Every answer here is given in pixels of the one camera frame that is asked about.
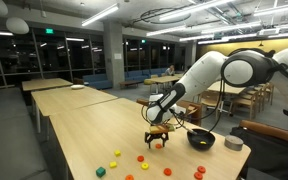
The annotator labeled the blue sofa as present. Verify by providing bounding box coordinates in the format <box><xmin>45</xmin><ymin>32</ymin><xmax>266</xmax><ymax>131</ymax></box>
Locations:
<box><xmin>82</xmin><ymin>73</ymin><xmax>113</xmax><ymax>90</ymax></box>
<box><xmin>124</xmin><ymin>68</ymin><xmax>167</xmax><ymax>83</ymax></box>

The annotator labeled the large light wooden table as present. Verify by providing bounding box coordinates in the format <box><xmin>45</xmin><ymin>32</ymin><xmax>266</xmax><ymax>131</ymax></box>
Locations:
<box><xmin>207</xmin><ymin>81</ymin><xmax>247</xmax><ymax>96</ymax></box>

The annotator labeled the gray concrete column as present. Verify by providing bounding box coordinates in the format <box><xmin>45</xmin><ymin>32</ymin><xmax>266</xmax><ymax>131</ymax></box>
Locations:
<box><xmin>102</xmin><ymin>21</ymin><xmax>126</xmax><ymax>89</ymax></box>

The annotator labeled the brown wooden chair back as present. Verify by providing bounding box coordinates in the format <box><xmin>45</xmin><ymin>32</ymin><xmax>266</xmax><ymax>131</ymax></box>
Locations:
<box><xmin>136</xmin><ymin>97</ymin><xmax>154</xmax><ymax>109</ymax></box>

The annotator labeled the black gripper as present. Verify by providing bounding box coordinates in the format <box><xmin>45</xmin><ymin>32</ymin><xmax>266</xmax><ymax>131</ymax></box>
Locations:
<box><xmin>144</xmin><ymin>131</ymin><xmax>170</xmax><ymax>150</ymax></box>

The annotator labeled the black bowl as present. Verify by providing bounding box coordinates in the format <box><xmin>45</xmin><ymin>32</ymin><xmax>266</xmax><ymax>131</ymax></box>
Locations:
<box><xmin>186</xmin><ymin>129</ymin><xmax>216</xmax><ymax>151</ymax></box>

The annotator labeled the gray upholstered bench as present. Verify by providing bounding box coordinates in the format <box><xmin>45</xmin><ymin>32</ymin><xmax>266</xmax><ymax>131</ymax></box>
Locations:
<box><xmin>0</xmin><ymin>78</ymin><xmax>53</xmax><ymax>180</ymax></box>

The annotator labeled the open brown cardboard box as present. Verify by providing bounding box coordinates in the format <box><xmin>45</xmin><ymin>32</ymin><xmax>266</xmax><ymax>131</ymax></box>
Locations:
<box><xmin>149</xmin><ymin>95</ymin><xmax>202</xmax><ymax>126</ymax></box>

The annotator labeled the light wooden dining table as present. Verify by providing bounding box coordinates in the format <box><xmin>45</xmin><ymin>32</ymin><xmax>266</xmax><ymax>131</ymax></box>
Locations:
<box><xmin>145</xmin><ymin>75</ymin><xmax>182</xmax><ymax>96</ymax></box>

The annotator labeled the gray tape roll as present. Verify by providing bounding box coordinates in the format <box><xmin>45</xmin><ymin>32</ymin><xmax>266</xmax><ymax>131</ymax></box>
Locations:
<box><xmin>224</xmin><ymin>134</ymin><xmax>245</xmax><ymax>152</ymax></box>

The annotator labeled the white plate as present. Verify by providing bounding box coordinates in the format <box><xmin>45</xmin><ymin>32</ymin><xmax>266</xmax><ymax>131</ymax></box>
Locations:
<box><xmin>70</xmin><ymin>84</ymin><xmax>86</xmax><ymax>91</ymax></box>

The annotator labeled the seated person white shirt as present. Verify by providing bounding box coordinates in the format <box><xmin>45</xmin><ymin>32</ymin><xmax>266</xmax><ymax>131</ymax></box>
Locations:
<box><xmin>164</xmin><ymin>64</ymin><xmax>176</xmax><ymax>77</ymax></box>

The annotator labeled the green cube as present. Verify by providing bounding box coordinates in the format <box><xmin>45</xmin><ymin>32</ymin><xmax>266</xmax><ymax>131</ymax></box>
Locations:
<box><xmin>95</xmin><ymin>166</ymin><xmax>107</xmax><ymax>178</ymax></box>

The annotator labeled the wooden dining chair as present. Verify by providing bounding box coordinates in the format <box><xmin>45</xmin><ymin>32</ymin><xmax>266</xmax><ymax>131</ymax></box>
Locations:
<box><xmin>259</xmin><ymin>82</ymin><xmax>276</xmax><ymax>106</ymax></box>
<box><xmin>232</xmin><ymin>90</ymin><xmax>262</xmax><ymax>119</ymax></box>

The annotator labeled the black chair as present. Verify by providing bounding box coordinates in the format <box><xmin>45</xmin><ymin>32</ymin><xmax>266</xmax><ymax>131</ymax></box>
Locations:
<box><xmin>230</xmin><ymin>126</ymin><xmax>288</xmax><ymax>180</ymax></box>

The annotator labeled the low wooden bench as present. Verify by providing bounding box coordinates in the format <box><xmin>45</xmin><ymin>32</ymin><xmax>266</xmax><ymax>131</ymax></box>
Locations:
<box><xmin>118</xmin><ymin>79</ymin><xmax>140</xmax><ymax>89</ymax></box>

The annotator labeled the long ceiling light strip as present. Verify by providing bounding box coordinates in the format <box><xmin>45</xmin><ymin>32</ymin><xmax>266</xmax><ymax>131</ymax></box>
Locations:
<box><xmin>253</xmin><ymin>1</ymin><xmax>288</xmax><ymax>17</ymax></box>
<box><xmin>81</xmin><ymin>3</ymin><xmax>120</xmax><ymax>27</ymax></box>
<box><xmin>158</xmin><ymin>0</ymin><xmax>235</xmax><ymax>22</ymax></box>
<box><xmin>145</xmin><ymin>25</ymin><xmax>187</xmax><ymax>37</ymax></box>
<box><xmin>179</xmin><ymin>33</ymin><xmax>215</xmax><ymax>42</ymax></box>

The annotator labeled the black looping gripper cable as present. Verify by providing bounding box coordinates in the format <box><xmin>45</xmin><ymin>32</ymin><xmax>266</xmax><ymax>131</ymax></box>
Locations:
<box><xmin>140</xmin><ymin>78</ymin><xmax>227</xmax><ymax>136</ymax></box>

